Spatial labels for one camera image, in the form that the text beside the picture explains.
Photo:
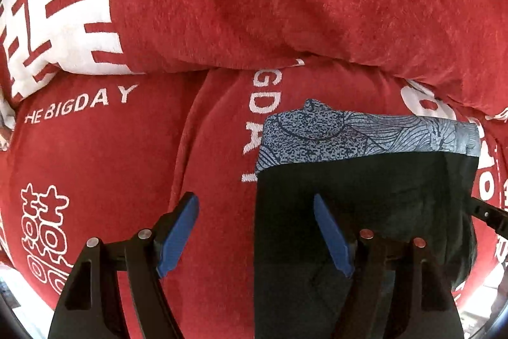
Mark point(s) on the dark pants with blue waistband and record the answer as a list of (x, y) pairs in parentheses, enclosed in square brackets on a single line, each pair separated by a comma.
[(397, 188)]

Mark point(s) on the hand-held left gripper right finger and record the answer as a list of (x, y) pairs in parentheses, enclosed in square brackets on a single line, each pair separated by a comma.
[(331, 235)]

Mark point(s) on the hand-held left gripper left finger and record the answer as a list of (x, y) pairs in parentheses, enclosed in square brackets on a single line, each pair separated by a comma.
[(180, 231)]

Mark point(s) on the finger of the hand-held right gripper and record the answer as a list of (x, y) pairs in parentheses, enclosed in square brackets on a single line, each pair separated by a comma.
[(490, 214)]

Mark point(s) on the red printed blanket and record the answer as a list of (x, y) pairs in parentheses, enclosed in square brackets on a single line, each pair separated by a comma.
[(119, 152)]

